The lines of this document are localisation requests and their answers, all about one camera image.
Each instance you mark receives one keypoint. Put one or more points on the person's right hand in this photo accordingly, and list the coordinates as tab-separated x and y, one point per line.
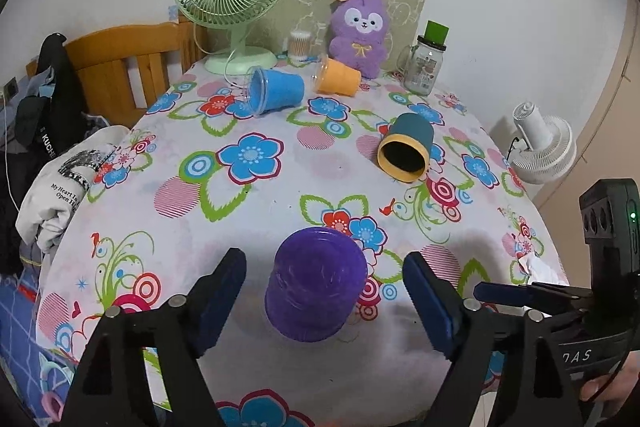
617	389

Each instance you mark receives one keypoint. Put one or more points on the blue cup with clear lid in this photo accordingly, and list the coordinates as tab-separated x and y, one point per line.
280	89

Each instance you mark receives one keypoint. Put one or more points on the cotton swab container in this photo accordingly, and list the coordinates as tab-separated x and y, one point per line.
300	44

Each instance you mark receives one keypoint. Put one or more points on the beige wall poster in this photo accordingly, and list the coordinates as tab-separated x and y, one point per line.
400	2

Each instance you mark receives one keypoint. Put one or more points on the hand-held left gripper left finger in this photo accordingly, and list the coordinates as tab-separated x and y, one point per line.
220	302

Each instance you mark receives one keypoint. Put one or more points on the teal cup with yellow rim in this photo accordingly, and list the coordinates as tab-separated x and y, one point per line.
407	142

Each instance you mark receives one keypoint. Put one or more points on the orange cup with clear lid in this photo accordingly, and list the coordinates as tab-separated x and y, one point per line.
340	78

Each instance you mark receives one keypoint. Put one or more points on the purple plush toy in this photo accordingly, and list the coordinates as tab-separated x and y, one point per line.
359	34

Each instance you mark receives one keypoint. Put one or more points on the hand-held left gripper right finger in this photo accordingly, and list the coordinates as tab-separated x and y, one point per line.
431	307

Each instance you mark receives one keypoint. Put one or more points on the glass jar with green lid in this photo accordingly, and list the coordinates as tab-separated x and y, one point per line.
424	64

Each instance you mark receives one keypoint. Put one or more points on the black jacket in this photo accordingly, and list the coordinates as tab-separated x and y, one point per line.
50	107

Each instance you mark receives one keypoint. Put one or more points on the white printed shirt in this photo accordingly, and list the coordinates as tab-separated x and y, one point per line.
55	202

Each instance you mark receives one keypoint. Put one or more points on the wooden chair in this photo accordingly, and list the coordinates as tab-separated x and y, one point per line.
105	67

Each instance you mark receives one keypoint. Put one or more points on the purple plastic cup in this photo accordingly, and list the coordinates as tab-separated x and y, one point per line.
315	284

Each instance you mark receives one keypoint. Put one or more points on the white clip fan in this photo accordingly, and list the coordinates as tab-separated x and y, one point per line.
542	147

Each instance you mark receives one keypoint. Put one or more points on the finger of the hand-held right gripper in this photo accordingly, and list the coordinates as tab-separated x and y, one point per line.
502	293

